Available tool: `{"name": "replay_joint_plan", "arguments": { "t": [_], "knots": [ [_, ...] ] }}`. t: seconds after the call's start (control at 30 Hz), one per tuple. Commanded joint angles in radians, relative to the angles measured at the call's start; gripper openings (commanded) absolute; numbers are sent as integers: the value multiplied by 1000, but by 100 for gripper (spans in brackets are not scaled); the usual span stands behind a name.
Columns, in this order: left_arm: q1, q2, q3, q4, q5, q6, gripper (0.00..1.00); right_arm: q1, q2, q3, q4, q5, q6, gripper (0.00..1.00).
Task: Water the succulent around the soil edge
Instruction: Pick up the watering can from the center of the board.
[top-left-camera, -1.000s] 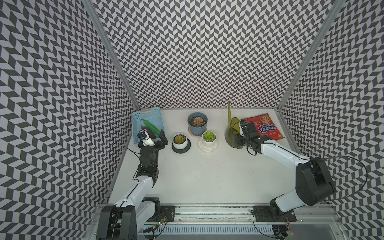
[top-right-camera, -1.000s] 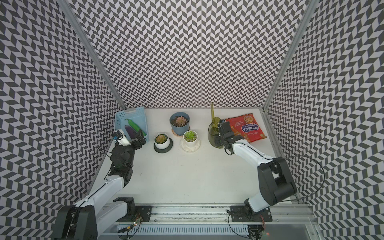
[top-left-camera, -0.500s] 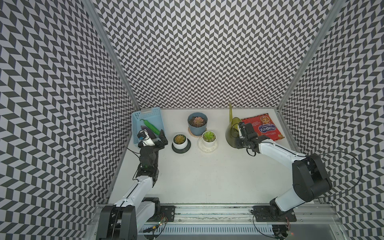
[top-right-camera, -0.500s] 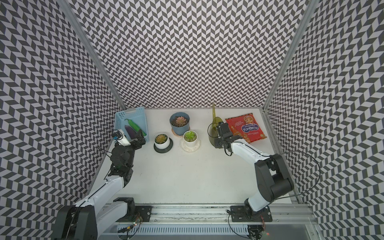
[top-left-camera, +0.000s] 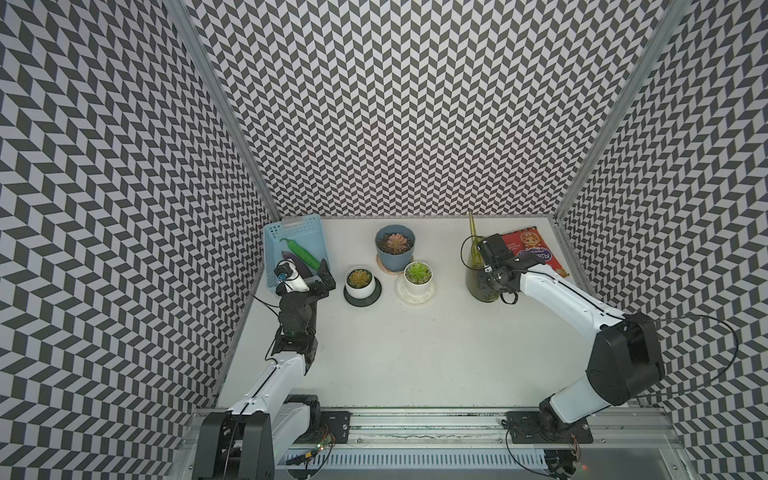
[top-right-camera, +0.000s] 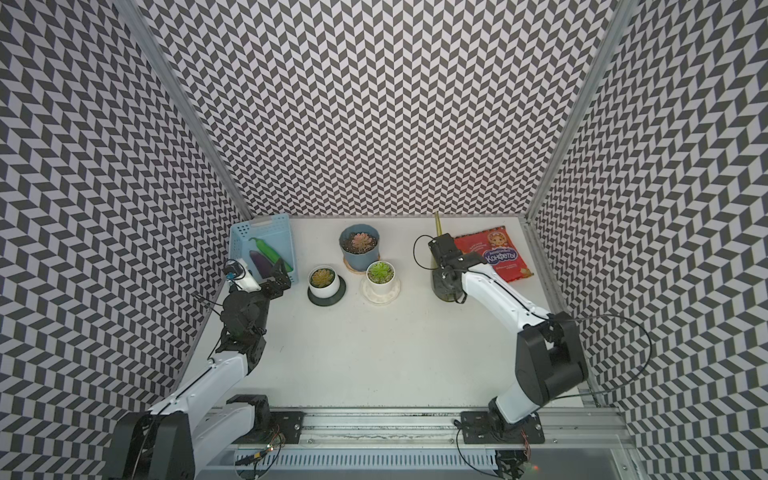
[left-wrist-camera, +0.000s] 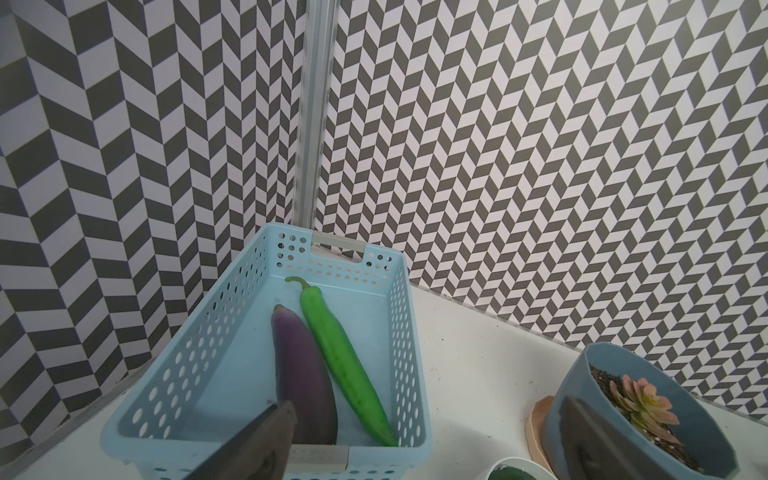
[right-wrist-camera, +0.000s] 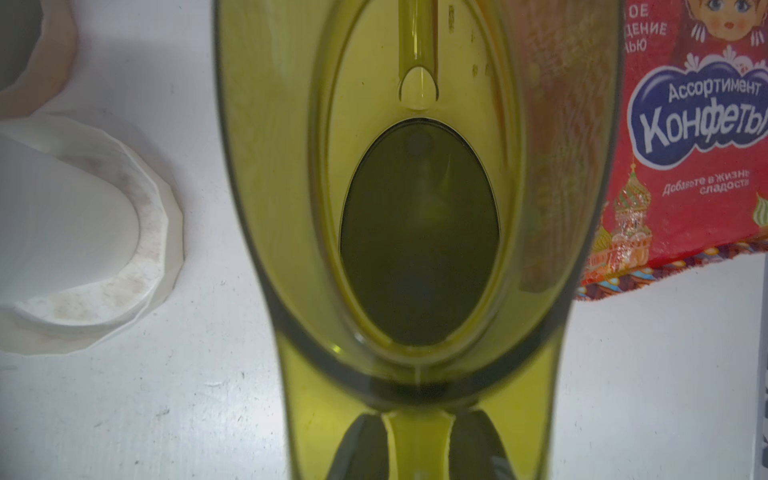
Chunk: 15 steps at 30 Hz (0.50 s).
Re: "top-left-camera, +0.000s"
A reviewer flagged green transparent watering can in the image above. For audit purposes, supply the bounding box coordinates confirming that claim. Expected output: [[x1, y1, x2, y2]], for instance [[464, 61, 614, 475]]
[[465, 212, 499, 303]]

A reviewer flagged dark round saucer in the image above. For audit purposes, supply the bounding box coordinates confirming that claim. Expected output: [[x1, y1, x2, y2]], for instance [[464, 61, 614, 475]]
[[343, 277, 382, 308]]

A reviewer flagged red candy bag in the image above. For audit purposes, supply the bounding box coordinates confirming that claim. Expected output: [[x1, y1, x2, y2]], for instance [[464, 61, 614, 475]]
[[502, 226, 570, 278]]

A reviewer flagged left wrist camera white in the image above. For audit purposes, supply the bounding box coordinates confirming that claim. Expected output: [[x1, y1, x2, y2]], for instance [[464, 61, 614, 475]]
[[274, 260, 309, 295]]

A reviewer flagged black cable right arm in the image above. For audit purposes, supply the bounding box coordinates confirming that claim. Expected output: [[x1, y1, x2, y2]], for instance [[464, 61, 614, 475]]
[[659, 314, 740, 385]]

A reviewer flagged light blue plastic basket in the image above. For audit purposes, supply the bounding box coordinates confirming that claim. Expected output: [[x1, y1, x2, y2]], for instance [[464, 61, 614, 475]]
[[262, 214, 331, 292]]

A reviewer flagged white pot yellow-green succulent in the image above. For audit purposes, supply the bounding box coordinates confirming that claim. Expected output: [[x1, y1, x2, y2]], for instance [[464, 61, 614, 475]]
[[346, 267, 374, 288]]

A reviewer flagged white pot green succulent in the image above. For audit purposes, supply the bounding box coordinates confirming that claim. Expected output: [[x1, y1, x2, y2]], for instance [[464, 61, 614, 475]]
[[404, 261, 433, 296]]

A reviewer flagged green toy cucumber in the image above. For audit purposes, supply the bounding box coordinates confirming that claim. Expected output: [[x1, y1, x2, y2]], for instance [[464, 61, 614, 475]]
[[279, 238, 320, 271]]

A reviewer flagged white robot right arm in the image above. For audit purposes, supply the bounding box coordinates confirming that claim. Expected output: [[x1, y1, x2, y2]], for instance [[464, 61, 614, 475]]
[[473, 234, 665, 444]]

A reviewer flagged blue-grey plant pot pink succulent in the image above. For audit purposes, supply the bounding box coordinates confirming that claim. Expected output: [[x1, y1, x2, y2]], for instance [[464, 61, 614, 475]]
[[375, 225, 415, 271]]

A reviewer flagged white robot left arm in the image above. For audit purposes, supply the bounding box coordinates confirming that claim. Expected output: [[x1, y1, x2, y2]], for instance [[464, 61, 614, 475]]
[[191, 259, 336, 479]]

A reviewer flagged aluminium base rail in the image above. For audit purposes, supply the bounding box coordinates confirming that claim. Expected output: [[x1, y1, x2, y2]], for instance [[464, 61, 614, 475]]
[[179, 406, 685, 480]]

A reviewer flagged cork coaster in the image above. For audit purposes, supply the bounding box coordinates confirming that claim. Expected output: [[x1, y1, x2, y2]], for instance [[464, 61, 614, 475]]
[[376, 254, 403, 276]]

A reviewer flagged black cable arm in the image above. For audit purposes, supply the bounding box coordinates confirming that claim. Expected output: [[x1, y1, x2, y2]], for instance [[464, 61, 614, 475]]
[[250, 292, 282, 319], [659, 314, 740, 385]]

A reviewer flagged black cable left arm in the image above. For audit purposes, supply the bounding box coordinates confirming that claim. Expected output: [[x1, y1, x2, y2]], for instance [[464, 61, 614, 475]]
[[250, 292, 282, 319]]

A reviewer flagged purple toy eggplant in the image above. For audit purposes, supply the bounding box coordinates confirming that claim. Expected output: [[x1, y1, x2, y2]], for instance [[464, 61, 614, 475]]
[[281, 251, 313, 279]]

